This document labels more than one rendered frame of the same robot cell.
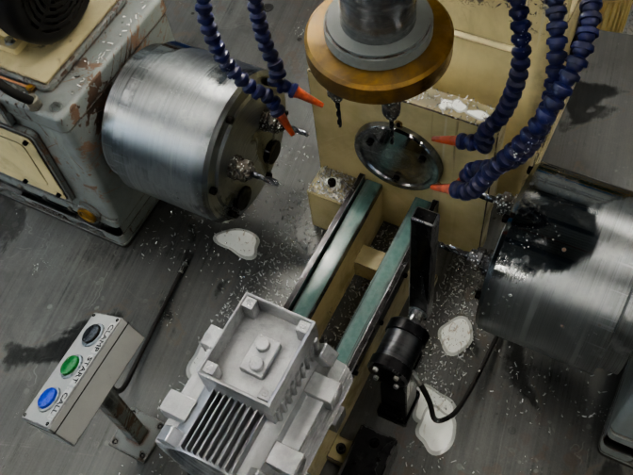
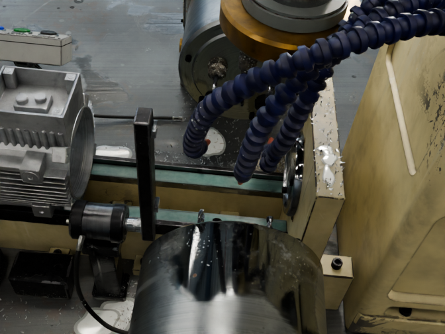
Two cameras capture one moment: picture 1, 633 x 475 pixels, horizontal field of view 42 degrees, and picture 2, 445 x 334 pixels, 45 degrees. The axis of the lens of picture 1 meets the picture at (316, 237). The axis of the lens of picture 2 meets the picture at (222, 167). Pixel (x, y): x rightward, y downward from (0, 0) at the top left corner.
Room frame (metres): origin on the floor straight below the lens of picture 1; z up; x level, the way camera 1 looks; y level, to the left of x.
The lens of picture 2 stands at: (0.31, -0.55, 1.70)
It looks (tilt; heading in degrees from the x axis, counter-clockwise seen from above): 49 degrees down; 54
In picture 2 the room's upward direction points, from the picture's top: 6 degrees clockwise
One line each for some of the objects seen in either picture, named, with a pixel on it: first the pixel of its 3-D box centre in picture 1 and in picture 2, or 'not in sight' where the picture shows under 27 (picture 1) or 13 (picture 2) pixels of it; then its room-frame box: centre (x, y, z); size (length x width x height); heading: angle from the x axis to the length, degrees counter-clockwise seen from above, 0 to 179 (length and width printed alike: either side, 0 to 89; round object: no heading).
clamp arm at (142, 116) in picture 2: (422, 270); (145, 181); (0.49, -0.13, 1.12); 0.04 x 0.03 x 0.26; 145
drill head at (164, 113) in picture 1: (172, 121); (246, 30); (0.88, 0.20, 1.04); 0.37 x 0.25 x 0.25; 55
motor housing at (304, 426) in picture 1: (256, 411); (23, 146); (0.38, 0.12, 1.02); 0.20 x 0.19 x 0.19; 145
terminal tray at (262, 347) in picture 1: (261, 358); (36, 107); (0.41, 0.09, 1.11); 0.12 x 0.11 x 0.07; 145
